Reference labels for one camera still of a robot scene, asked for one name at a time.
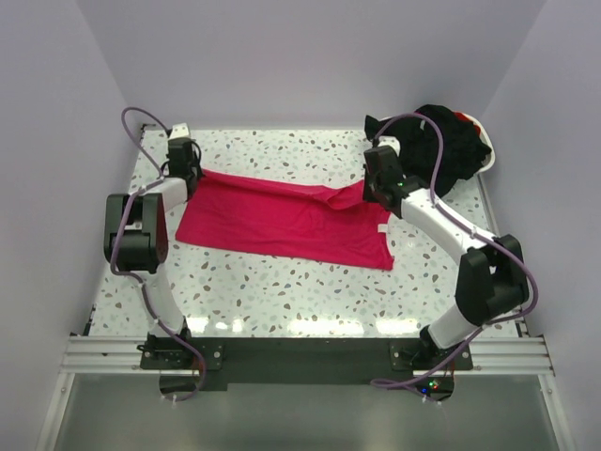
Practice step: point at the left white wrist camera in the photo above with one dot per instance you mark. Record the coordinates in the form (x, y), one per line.
(180, 131)

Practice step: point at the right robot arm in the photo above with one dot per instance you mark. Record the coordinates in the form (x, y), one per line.
(491, 280)

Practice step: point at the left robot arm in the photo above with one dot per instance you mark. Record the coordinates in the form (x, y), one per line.
(136, 245)

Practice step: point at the pink t shirt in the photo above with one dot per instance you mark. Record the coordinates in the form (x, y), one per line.
(274, 218)

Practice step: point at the aluminium frame rail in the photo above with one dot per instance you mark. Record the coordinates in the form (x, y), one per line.
(490, 356)

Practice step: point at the black t shirt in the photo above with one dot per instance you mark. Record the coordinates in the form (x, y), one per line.
(464, 152)

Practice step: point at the red garment in basket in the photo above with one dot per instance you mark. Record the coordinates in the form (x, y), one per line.
(468, 118)

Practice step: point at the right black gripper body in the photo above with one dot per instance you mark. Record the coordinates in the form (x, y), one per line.
(370, 187)

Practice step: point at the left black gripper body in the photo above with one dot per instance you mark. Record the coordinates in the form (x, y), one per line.
(194, 166)

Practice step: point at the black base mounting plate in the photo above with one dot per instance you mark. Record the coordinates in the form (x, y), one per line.
(213, 364)

